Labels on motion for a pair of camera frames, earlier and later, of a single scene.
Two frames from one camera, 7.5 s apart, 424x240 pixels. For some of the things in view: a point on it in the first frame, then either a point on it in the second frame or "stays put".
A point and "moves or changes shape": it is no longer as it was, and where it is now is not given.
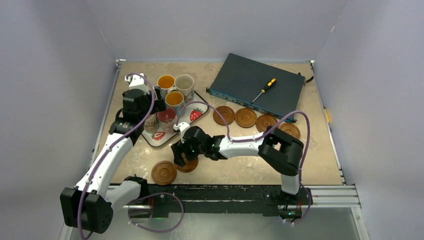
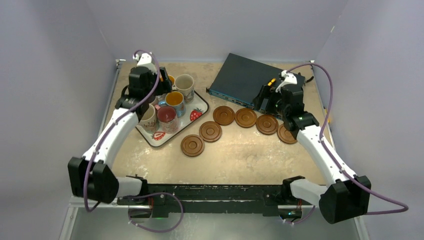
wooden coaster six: x=163 y=172 moves or changes shape
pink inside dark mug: x=166 y=119 stays put
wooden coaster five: x=189 y=167 -> x=210 y=131
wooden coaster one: x=227 y=113 stays put
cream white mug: x=184 y=83 stays put
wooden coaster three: x=263 y=121 stays put
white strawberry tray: x=195 y=108 stays put
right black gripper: x=180 y=151 -> x=263 y=100
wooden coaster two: x=245 y=117 stays put
